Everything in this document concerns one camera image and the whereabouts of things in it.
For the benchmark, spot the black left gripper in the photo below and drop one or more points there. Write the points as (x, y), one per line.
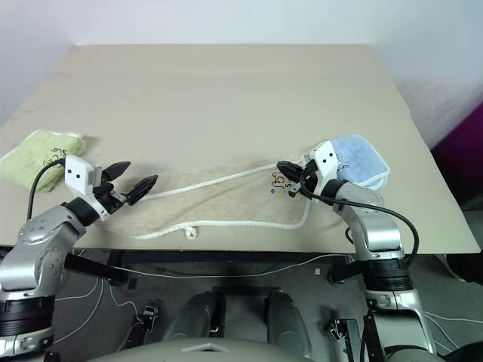
(107, 198)

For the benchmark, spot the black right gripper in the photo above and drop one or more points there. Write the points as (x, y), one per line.
(309, 179)

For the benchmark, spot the beige cloth with white trim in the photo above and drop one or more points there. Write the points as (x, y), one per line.
(226, 200)

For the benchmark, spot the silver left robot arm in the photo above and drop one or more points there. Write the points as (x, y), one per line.
(45, 241)

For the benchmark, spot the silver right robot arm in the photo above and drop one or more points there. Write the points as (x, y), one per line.
(381, 234)

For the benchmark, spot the blue cloth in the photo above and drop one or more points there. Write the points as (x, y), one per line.
(358, 158)

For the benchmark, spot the light green cloth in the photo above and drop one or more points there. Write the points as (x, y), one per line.
(34, 158)

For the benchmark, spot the small black floor clamp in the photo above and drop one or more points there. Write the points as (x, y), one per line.
(341, 329)
(149, 316)

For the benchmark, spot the dark grey rounded robot leg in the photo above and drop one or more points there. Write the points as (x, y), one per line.
(288, 320)
(192, 316)

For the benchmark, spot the dark partition panel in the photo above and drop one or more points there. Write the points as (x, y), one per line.
(460, 158)

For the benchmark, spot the grey robot torso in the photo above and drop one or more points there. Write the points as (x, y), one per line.
(196, 352)

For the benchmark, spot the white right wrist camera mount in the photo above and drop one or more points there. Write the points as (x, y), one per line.
(325, 162)

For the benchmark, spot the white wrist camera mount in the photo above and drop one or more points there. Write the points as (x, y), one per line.
(77, 173)
(325, 162)

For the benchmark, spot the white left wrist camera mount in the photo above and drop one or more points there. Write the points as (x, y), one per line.
(77, 173)

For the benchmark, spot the black table frame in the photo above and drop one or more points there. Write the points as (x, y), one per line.
(226, 257)

